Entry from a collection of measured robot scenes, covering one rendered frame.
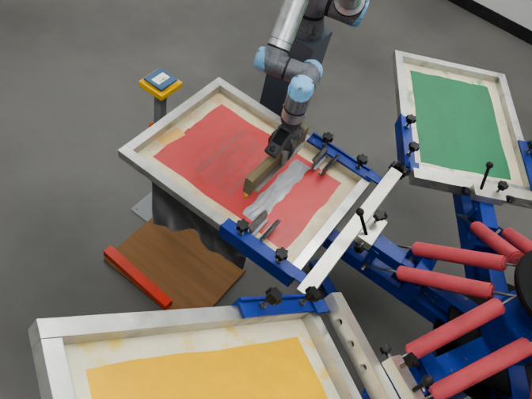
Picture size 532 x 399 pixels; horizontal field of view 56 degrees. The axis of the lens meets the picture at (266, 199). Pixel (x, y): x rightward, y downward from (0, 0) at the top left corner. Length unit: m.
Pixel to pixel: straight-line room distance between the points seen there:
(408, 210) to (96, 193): 1.91
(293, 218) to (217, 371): 0.82
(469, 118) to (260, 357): 1.68
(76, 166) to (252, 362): 2.15
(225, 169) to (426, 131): 0.95
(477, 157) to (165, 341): 1.69
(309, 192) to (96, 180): 1.53
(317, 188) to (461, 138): 0.79
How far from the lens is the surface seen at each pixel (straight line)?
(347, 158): 2.02
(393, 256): 1.77
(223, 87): 2.17
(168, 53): 3.89
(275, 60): 1.66
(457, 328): 1.56
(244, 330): 1.26
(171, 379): 1.07
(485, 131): 2.54
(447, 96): 2.61
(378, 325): 2.84
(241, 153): 1.97
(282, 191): 1.88
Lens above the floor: 2.43
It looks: 53 degrees down
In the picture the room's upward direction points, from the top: 17 degrees clockwise
